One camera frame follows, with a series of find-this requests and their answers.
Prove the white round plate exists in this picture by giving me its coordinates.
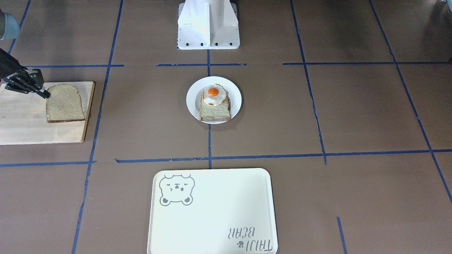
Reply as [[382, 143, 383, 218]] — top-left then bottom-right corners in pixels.
[[186, 77, 242, 124]]

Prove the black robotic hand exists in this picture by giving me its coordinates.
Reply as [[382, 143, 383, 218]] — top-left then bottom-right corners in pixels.
[[0, 49, 51, 99]]

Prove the cream bear serving tray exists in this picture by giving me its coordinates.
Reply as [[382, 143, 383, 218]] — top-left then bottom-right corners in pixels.
[[147, 168, 278, 254]]

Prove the fried egg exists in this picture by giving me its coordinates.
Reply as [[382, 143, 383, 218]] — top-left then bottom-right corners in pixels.
[[201, 84, 228, 107]]

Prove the wooden cutting board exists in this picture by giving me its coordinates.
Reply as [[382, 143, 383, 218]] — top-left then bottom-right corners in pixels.
[[0, 81, 95, 145]]

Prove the toast slice on plate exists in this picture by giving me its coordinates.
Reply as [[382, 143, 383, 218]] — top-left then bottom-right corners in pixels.
[[199, 95, 232, 122]]

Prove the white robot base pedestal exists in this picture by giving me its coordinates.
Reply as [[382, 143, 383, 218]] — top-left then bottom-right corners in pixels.
[[177, 0, 240, 50]]

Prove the brown bread slice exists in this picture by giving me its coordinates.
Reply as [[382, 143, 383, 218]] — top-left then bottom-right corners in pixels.
[[46, 84, 85, 123]]

